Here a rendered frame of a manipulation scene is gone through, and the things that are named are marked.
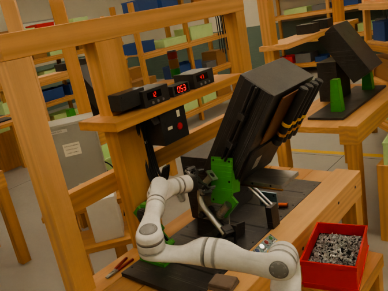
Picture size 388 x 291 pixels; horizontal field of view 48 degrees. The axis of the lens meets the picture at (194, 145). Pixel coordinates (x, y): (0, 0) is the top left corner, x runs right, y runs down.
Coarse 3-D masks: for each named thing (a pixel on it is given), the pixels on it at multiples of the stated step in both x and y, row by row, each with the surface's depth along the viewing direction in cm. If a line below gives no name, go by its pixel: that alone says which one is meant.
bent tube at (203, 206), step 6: (210, 174) 194; (204, 180) 193; (210, 180) 192; (198, 192) 196; (198, 198) 196; (204, 204) 196; (204, 210) 195; (210, 210) 195; (210, 216) 193; (216, 222) 191; (222, 234) 189
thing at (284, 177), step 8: (264, 168) 208; (256, 176) 200; (264, 176) 198; (272, 176) 197; (280, 176) 195; (288, 176) 193; (296, 176) 195; (240, 184) 200; (248, 184) 197; (256, 184) 194; (264, 184) 191; (272, 184) 188; (280, 184) 187
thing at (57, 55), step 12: (36, 24) 865; (48, 24) 887; (36, 60) 864; (48, 60) 879; (60, 60) 952; (36, 72) 896; (48, 72) 890; (0, 84) 854; (0, 96) 859; (48, 96) 895; (60, 96) 916; (72, 96) 926; (0, 108) 831
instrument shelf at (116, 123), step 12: (216, 84) 217; (228, 84) 225; (180, 96) 199; (192, 96) 204; (156, 108) 187; (168, 108) 192; (84, 120) 187; (96, 120) 182; (108, 120) 177; (120, 120) 173; (132, 120) 177; (144, 120) 182
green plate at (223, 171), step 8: (216, 160) 192; (232, 160) 187; (216, 168) 193; (224, 168) 190; (232, 168) 188; (224, 176) 190; (232, 176) 188; (216, 184) 193; (224, 184) 190; (232, 184) 188; (216, 192) 194; (224, 192) 191; (232, 192) 189; (216, 200) 194; (224, 200) 191
